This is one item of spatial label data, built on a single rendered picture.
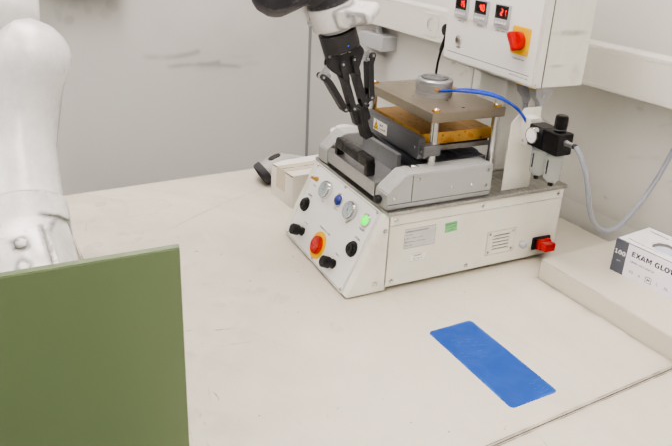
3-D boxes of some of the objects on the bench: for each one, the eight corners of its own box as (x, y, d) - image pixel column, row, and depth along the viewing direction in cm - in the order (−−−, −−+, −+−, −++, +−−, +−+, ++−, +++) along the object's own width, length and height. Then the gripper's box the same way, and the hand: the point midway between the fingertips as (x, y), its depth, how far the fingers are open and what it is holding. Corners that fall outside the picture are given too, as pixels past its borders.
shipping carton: (328, 181, 192) (330, 152, 188) (351, 198, 182) (353, 167, 178) (269, 191, 183) (269, 160, 180) (289, 209, 173) (290, 176, 169)
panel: (286, 232, 159) (319, 162, 156) (341, 293, 134) (381, 211, 131) (279, 230, 158) (312, 159, 155) (333, 292, 133) (373, 209, 130)
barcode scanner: (313, 169, 201) (314, 144, 198) (325, 178, 194) (326, 152, 191) (250, 178, 191) (250, 152, 188) (261, 188, 185) (261, 161, 182)
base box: (465, 201, 183) (473, 141, 177) (562, 262, 152) (576, 193, 146) (283, 230, 161) (284, 163, 154) (354, 309, 130) (359, 230, 123)
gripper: (356, 14, 134) (383, 119, 145) (299, 38, 130) (331, 143, 142) (374, 20, 127) (401, 129, 139) (314, 45, 124) (347, 155, 136)
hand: (362, 121), depth 139 cm, fingers closed
